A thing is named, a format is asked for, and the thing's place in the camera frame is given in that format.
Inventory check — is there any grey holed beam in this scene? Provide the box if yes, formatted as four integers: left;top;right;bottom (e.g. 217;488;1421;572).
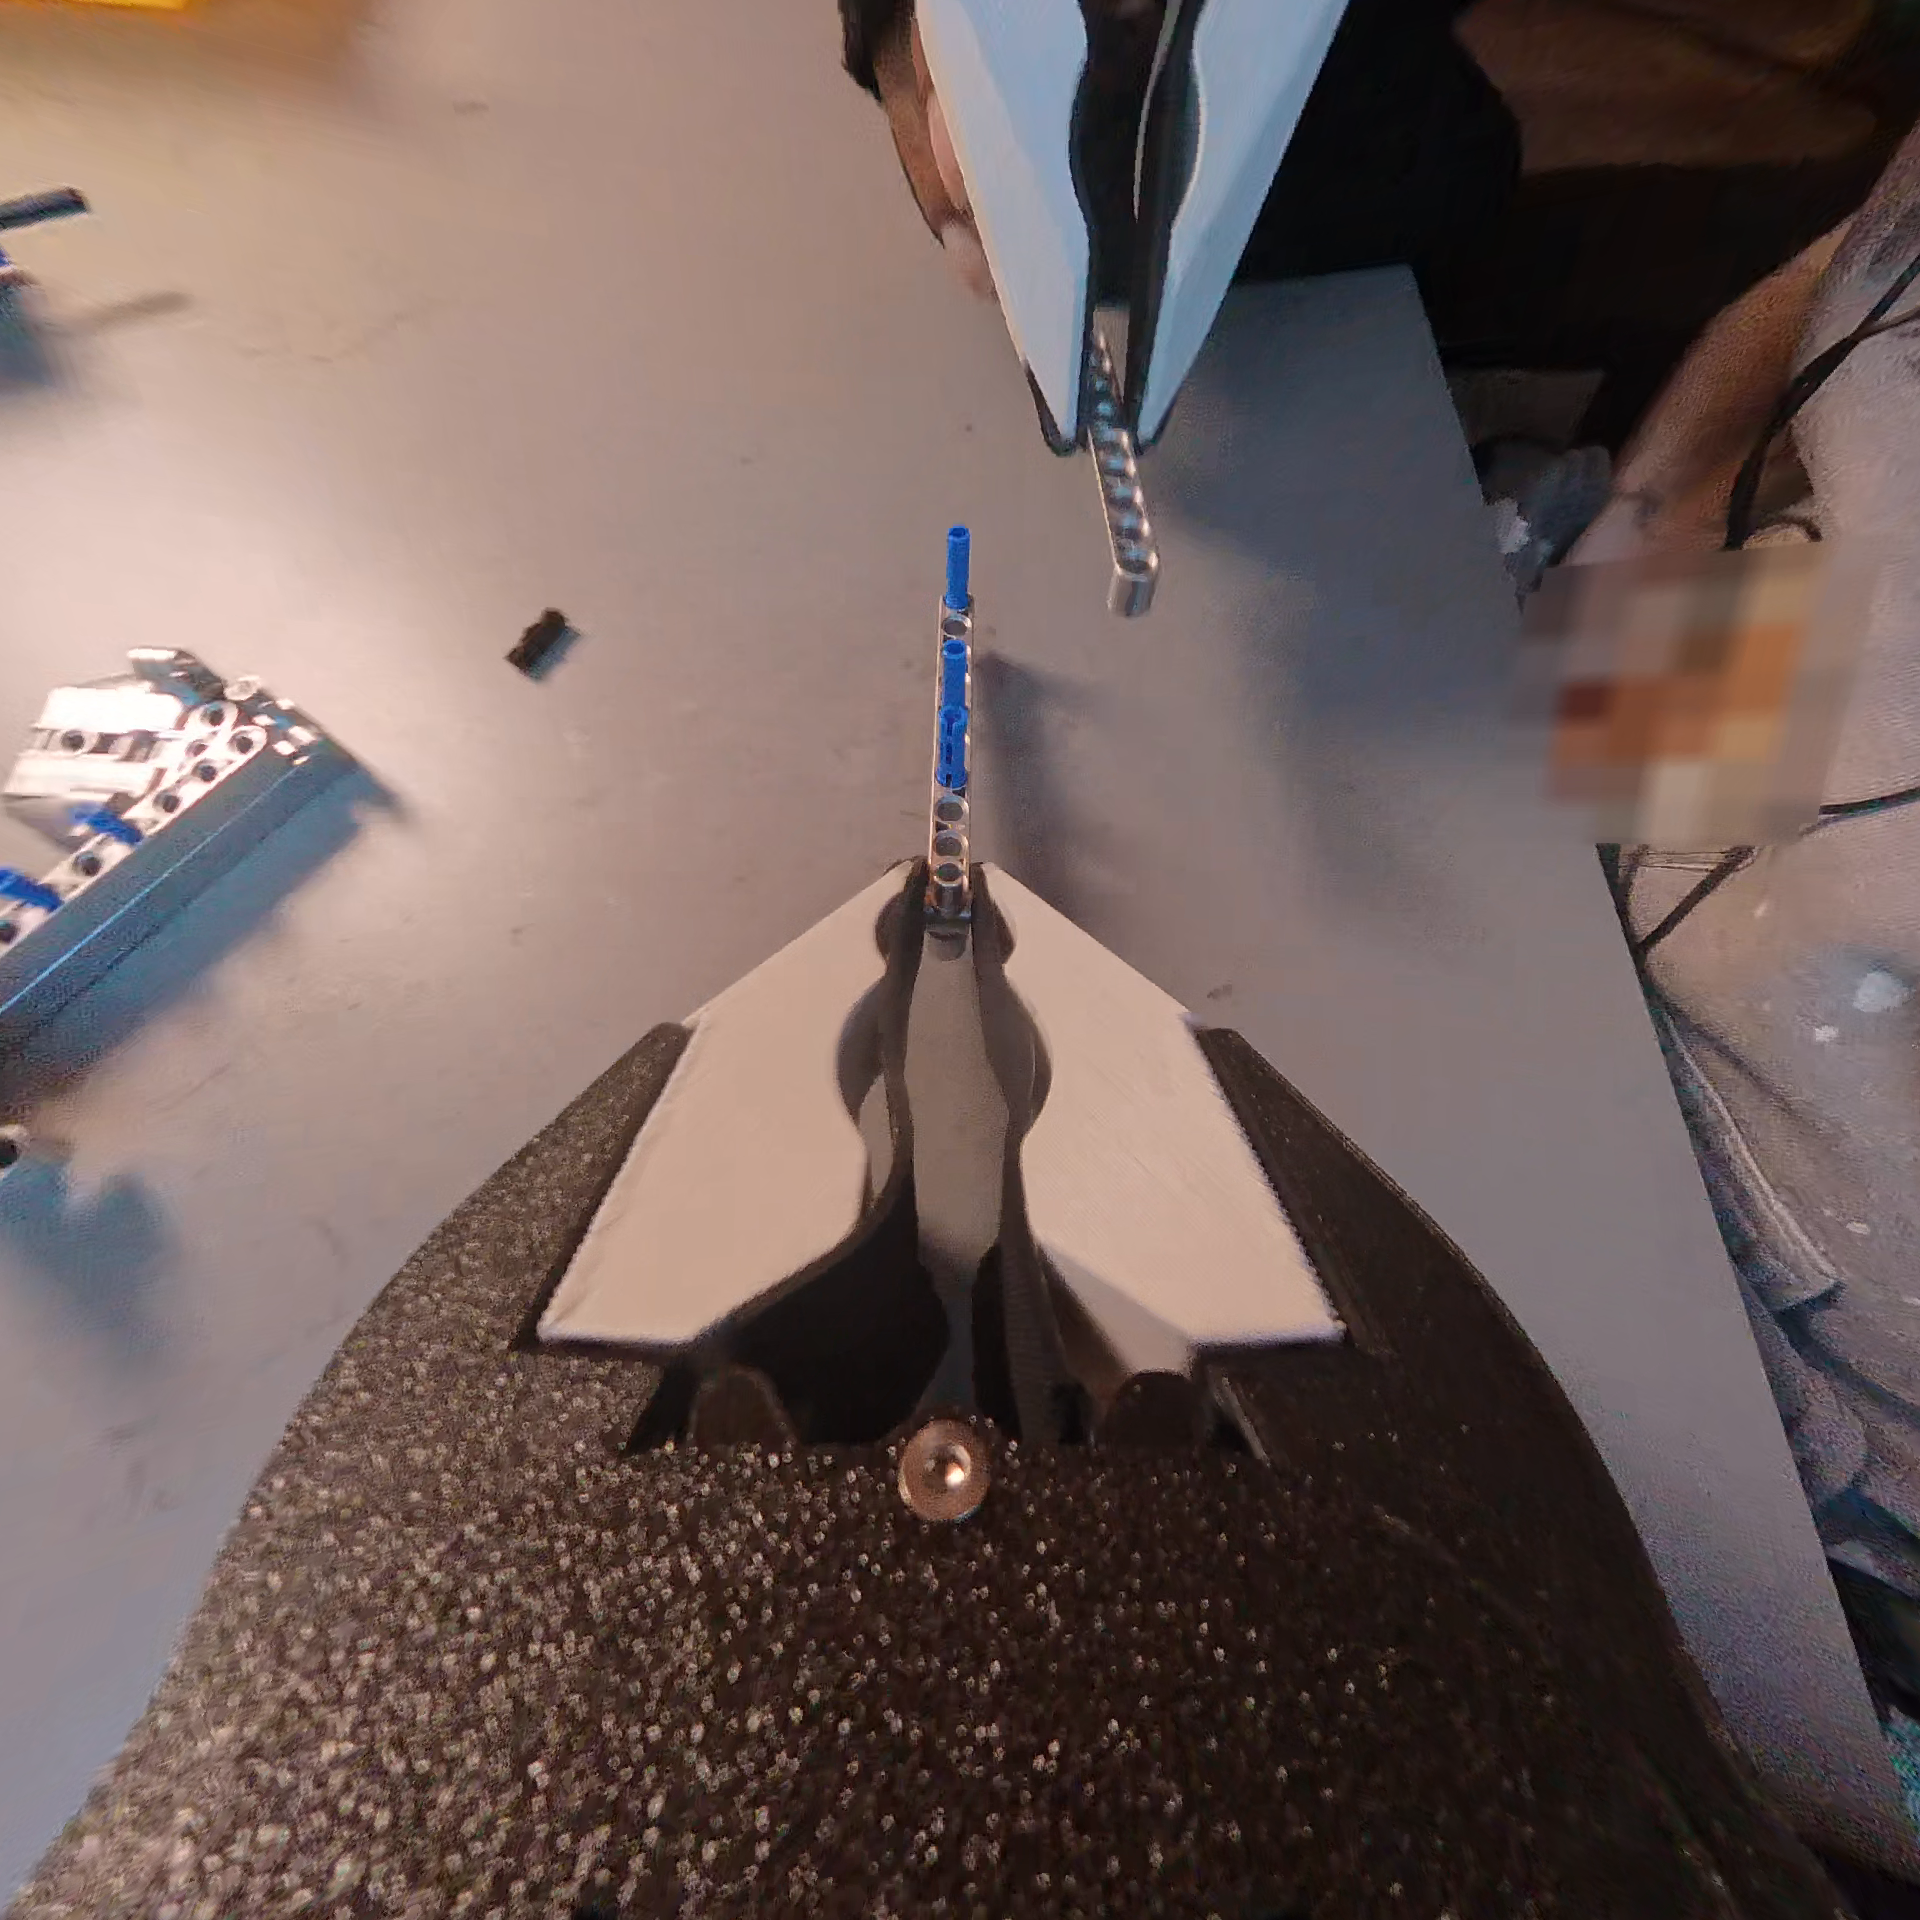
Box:
924;522;985;964

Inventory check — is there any grey desk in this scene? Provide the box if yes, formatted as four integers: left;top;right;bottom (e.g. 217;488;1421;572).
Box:
0;0;1895;1847

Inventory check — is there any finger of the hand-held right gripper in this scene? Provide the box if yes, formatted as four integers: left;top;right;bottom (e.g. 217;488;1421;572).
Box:
1132;0;1352;443
916;0;1107;455

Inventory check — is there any thin black cable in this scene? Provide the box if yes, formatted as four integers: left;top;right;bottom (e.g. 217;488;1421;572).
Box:
1626;253;1920;964

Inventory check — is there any person's right hand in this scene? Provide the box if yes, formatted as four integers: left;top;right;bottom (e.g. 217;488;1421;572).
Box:
892;66;994;298

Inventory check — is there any long grey beam panel assembly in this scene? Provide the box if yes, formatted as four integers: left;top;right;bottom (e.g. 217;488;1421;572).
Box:
0;683;363;1200

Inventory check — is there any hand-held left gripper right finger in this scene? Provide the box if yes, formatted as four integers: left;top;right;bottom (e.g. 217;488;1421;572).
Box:
977;866;1348;1439

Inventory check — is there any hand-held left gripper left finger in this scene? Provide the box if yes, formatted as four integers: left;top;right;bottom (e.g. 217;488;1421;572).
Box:
535;856;940;1367

